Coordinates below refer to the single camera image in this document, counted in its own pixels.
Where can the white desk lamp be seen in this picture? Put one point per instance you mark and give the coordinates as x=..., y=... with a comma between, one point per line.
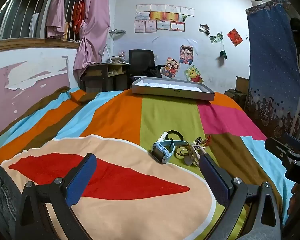
x=108, y=53

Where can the green paper ornament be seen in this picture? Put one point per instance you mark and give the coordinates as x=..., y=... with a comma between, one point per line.
x=223, y=55

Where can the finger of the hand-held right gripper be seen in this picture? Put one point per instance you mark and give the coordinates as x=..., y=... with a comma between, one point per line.
x=296, y=139
x=280, y=147

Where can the cartoon family poster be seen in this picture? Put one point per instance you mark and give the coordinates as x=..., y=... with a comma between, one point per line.
x=170, y=68

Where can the small white plastic stick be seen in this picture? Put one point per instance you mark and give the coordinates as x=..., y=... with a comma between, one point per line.
x=162, y=136

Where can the group of wall certificates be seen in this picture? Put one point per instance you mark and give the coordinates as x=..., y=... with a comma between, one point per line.
x=162, y=17

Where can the brown suitcase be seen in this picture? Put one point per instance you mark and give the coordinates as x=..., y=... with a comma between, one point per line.
x=236, y=98

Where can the orange hanging garment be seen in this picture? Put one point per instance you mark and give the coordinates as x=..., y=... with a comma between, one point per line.
x=78, y=15

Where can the blue printed curtain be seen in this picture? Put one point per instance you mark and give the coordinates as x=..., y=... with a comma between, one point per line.
x=272, y=67

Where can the black bag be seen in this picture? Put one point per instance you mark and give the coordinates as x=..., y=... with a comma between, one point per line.
x=155, y=71

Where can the white shallow cardboard box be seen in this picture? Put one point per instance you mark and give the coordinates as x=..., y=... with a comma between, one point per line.
x=175, y=95

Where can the wooden cabinet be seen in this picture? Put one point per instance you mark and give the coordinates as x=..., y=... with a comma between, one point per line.
x=243, y=83

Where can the black round band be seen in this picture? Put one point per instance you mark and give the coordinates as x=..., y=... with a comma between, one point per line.
x=180, y=135

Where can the colourful patchwork blanket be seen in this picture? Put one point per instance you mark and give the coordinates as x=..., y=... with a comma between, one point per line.
x=165, y=115

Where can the grey tag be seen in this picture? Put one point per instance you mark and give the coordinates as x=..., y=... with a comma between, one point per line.
x=190, y=161

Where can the dark wall photos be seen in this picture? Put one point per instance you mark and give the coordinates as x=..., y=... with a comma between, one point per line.
x=204, y=29

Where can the yellow bear poster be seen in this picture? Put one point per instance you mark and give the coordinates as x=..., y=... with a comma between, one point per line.
x=193, y=73

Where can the dark grey cloth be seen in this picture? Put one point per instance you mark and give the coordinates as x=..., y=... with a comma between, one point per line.
x=2, y=200

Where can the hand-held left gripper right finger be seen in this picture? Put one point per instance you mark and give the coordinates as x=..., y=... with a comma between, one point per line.
x=213, y=178

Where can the printed grid paper sheet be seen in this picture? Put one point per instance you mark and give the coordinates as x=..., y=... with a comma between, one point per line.
x=172, y=84

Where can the wooden window sill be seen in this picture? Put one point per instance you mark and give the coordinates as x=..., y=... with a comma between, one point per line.
x=32, y=45

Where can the pink tied curtain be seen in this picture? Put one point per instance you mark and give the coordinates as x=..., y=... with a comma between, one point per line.
x=93, y=30

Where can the pink hanging cloth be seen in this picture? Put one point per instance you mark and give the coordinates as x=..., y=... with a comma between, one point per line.
x=55, y=15

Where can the green wall photos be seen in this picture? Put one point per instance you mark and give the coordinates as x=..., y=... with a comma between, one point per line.
x=216, y=38

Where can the wooden desk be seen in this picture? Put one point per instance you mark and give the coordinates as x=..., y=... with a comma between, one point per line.
x=100, y=76

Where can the black office chair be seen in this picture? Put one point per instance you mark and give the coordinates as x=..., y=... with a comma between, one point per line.
x=140, y=58

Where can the metal key rings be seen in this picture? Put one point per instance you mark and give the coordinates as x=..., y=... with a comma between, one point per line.
x=182, y=152

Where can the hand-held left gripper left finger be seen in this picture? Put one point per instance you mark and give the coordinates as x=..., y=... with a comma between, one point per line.
x=80, y=178

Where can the anime character poster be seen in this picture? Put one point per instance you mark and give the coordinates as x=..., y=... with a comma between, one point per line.
x=186, y=54

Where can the metal window grille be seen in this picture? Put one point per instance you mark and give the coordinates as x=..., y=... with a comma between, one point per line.
x=22, y=10

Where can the light blue smartwatch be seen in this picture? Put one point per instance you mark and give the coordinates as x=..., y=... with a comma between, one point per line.
x=161, y=152

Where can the red envelope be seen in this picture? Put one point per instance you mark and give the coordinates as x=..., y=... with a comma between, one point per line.
x=235, y=37

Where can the pile of papers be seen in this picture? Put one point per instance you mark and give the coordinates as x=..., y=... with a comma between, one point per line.
x=117, y=60

